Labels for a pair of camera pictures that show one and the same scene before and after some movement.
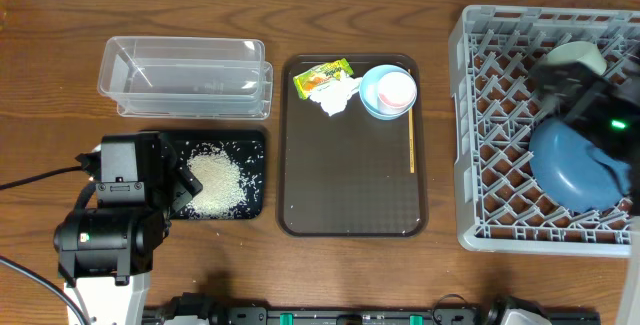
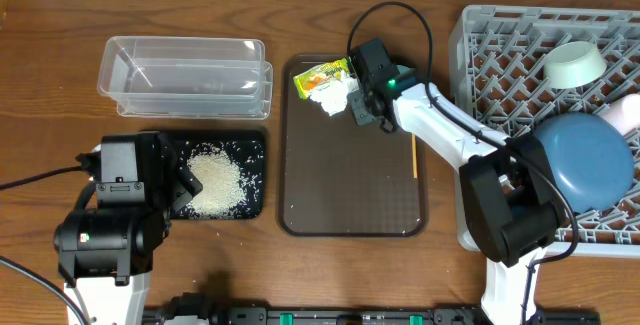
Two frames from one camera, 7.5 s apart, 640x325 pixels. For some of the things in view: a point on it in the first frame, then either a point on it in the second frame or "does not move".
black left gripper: x=186 y=184 does not move
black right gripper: x=586 y=80 to x=366 y=116
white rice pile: x=223 y=192 does not move
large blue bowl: x=574 y=173 does not move
